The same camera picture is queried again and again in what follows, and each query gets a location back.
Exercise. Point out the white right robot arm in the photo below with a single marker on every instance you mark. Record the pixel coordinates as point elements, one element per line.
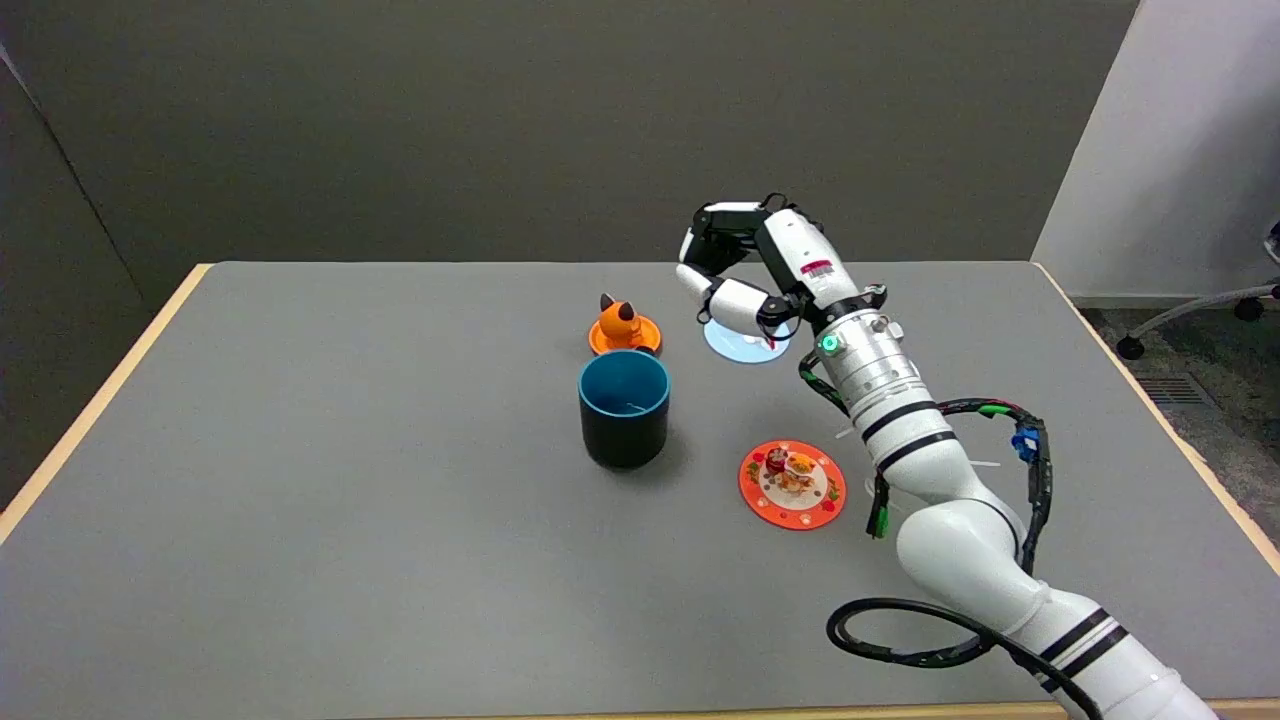
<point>960,540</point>

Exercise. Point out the orange cat cup lid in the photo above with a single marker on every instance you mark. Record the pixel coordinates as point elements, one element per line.
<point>622,325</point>

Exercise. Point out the grey office chair base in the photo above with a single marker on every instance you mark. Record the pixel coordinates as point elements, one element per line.
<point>1190,305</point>

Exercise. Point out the light blue balloon cup lid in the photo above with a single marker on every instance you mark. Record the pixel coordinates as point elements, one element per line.
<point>735,345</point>

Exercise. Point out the metal floor vent grate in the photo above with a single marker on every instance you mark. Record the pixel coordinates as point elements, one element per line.
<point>1175,390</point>

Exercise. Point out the red cup lid with cat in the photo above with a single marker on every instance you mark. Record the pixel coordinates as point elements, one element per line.
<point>793,485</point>

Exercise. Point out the dark cup with teal inside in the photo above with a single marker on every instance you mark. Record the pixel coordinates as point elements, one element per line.
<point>624,420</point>

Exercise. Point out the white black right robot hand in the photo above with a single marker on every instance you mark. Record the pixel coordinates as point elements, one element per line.
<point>800,255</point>

